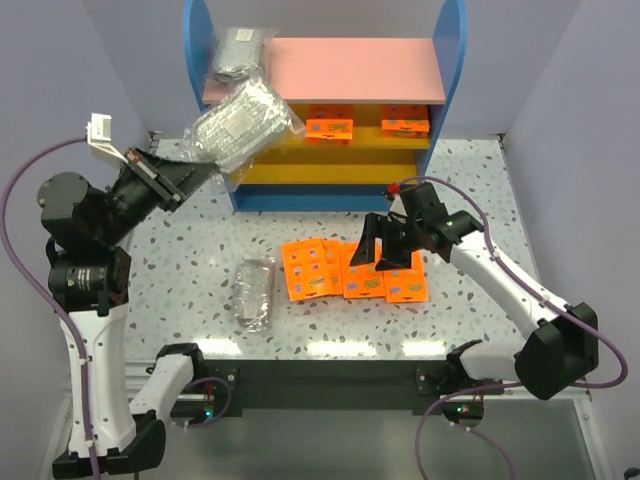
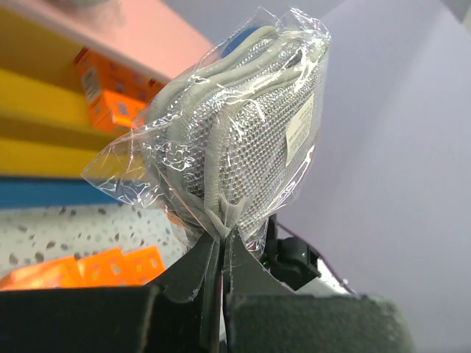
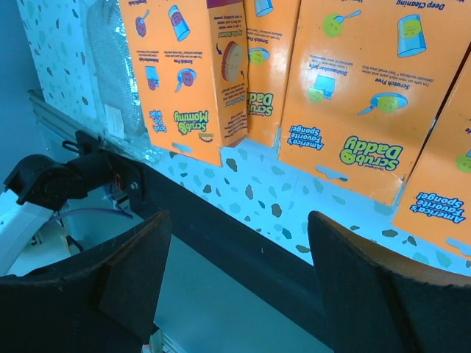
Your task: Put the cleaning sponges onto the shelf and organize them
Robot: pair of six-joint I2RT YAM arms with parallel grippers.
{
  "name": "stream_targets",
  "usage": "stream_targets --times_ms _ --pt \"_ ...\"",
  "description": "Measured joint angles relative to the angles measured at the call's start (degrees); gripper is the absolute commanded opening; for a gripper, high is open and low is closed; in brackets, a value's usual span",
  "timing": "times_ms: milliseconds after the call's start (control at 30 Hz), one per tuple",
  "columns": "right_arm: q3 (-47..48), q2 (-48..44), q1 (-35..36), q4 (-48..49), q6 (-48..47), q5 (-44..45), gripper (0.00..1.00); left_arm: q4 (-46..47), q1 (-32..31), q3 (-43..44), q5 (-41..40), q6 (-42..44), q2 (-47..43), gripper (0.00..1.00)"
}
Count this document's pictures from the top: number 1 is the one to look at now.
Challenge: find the orange sponge pack hidden middle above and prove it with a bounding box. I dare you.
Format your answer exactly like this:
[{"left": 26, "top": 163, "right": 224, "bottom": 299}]
[{"left": 322, "top": 239, "right": 343, "bottom": 295}]

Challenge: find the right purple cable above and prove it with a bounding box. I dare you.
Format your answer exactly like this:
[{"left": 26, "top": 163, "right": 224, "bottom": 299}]
[{"left": 384, "top": 174, "right": 630, "bottom": 480}]

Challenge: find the purple cable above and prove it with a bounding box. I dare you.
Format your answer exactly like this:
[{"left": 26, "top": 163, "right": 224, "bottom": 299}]
[
  {"left": 0, "top": 137, "right": 101, "bottom": 479},
  {"left": 384, "top": 174, "right": 630, "bottom": 480}
]

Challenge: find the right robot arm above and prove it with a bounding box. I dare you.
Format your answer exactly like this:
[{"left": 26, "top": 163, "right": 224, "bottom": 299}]
[{"left": 350, "top": 182, "right": 599, "bottom": 400}]

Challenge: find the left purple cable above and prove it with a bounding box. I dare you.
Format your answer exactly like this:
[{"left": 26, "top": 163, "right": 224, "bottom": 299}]
[{"left": 0, "top": 137, "right": 101, "bottom": 479}]

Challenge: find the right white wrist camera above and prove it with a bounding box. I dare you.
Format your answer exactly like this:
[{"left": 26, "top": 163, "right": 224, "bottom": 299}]
[{"left": 384, "top": 183, "right": 406, "bottom": 216}]

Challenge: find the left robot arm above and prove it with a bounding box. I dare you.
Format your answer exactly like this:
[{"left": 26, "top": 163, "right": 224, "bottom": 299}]
[{"left": 38, "top": 148, "right": 218, "bottom": 479}]

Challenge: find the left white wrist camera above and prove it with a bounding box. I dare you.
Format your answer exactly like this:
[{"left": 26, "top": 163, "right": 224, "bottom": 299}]
[{"left": 86, "top": 112, "right": 128, "bottom": 168}]

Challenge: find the orange sponge pack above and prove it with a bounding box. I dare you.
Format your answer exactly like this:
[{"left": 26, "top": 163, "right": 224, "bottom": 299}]
[
  {"left": 305, "top": 104, "right": 354, "bottom": 146},
  {"left": 281, "top": 238, "right": 332, "bottom": 302},
  {"left": 383, "top": 251, "right": 429, "bottom": 303},
  {"left": 340, "top": 242, "right": 385, "bottom": 299},
  {"left": 381, "top": 104, "right": 430, "bottom": 138}
]

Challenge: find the orange sponge pack on shelf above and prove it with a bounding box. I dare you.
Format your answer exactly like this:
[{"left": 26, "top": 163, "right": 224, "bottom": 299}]
[{"left": 381, "top": 104, "right": 430, "bottom": 138}]

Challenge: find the silver scrubber pack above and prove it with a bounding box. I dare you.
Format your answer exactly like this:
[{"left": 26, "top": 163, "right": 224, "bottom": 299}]
[
  {"left": 210, "top": 27, "right": 278, "bottom": 85},
  {"left": 231, "top": 256, "right": 276, "bottom": 332},
  {"left": 180, "top": 71, "right": 306, "bottom": 191}
]

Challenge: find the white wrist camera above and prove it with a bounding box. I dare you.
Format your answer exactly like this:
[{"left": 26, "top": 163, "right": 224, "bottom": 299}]
[
  {"left": 384, "top": 183, "right": 406, "bottom": 216},
  {"left": 86, "top": 112, "right": 128, "bottom": 168}
]

